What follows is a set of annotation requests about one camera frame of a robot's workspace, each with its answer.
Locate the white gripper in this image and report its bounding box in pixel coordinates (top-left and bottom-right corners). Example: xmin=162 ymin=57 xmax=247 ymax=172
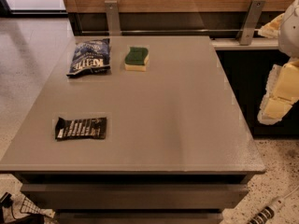
xmin=257 ymin=0 xmax=299 ymax=125

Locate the black rxbar chocolate wrapper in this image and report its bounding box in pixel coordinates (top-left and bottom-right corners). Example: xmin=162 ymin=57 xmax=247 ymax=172
xmin=55 ymin=118 xmax=107 ymax=140

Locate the grey table with drawers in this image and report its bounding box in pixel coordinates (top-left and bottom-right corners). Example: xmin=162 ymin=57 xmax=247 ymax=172
xmin=1 ymin=36 xmax=264 ymax=224

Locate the green and yellow sponge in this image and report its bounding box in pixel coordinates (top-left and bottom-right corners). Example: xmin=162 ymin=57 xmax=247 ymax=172
xmin=124 ymin=47 xmax=149 ymax=72

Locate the white power strip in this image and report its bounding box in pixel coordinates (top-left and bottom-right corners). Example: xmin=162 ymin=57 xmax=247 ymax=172
xmin=247 ymin=186 xmax=299 ymax=224

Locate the blue kettle chips bag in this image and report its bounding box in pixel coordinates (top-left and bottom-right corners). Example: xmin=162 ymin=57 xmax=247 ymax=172
xmin=66 ymin=38 xmax=110 ymax=77

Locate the right metal bracket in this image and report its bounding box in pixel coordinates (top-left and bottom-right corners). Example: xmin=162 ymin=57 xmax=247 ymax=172
xmin=238 ymin=0 xmax=266 ymax=46

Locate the metal bracket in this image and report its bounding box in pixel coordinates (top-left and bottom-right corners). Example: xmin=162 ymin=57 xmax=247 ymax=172
xmin=105 ymin=0 xmax=121 ymax=36
xmin=238 ymin=0 xmax=266 ymax=46

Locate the left metal bracket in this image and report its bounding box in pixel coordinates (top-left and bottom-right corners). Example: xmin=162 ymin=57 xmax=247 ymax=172
xmin=105 ymin=0 xmax=121 ymax=36

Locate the black wire object on floor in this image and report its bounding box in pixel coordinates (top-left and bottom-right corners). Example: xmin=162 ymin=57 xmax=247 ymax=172
xmin=0 ymin=192 xmax=45 ymax=224

